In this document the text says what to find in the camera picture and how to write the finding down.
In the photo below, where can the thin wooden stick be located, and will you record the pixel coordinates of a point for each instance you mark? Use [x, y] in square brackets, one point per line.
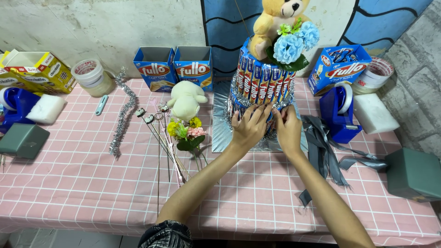
[243, 17]

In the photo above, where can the black patterned sleeve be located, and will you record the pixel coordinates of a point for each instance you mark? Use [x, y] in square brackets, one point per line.
[165, 236]

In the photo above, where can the person's right hand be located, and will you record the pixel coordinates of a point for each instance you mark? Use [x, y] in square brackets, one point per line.
[289, 132]

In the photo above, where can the clear tape roll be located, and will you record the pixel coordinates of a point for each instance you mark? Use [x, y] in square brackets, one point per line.
[360, 89]
[101, 88]

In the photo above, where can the tan teddy bear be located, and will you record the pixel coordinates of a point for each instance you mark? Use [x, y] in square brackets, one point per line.
[268, 20]

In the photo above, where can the person's left hand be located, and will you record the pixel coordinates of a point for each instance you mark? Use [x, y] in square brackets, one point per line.
[249, 129]

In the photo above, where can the green floral foam block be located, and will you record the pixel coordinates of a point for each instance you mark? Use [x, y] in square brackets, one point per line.
[413, 175]
[22, 140]

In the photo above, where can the long silver tinsel garland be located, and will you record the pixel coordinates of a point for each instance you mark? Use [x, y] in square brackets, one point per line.
[122, 113]

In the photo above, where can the loose blue packets bundle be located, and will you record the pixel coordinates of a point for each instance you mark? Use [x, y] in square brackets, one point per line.
[341, 55]

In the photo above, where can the yellow pink artificial flower bunch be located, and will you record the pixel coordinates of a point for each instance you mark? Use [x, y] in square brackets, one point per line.
[187, 132]

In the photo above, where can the small green artificial flowers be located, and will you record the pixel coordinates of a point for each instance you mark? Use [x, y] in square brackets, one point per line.
[284, 29]

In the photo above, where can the blue tape dispenser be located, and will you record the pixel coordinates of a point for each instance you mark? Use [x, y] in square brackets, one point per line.
[20, 106]
[339, 125]

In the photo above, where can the white red-printed tape roll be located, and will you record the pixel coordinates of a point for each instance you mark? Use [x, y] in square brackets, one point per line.
[380, 67]
[86, 70]
[367, 81]

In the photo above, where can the yellow snack carton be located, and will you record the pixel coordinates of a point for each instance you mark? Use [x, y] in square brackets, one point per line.
[10, 82]
[44, 74]

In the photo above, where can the grey satin ribbon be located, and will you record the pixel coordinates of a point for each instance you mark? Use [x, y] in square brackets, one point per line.
[322, 151]

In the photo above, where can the white plush toy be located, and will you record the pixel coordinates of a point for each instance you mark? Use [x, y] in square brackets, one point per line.
[186, 101]

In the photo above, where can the blue carton with packets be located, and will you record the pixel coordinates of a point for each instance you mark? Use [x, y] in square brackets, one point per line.
[339, 75]

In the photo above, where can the light blue artificial hydrangea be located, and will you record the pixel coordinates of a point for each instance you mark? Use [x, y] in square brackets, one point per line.
[288, 49]
[309, 34]

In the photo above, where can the pink checked tablecloth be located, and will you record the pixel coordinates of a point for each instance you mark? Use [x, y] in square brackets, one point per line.
[86, 193]

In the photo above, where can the empty open blue carton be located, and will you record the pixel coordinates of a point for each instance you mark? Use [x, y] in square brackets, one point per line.
[194, 74]
[155, 74]

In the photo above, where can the silver tinsel base band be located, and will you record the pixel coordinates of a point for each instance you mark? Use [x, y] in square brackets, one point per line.
[228, 115]

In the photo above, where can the white dispenser tape roll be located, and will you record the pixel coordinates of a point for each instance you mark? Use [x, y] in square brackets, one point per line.
[347, 98]
[4, 100]

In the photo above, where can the dark green artificial leaves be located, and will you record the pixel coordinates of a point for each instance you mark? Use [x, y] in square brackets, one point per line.
[294, 64]

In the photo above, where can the pink heart pick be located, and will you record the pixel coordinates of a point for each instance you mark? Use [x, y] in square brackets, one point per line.
[152, 101]

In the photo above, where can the silver foil base board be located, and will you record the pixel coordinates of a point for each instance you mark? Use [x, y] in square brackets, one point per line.
[220, 131]

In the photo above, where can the light blue utility knife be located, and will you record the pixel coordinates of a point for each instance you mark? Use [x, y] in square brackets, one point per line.
[101, 105]

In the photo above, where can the white foam block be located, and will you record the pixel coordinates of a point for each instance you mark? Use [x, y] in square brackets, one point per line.
[375, 113]
[46, 109]

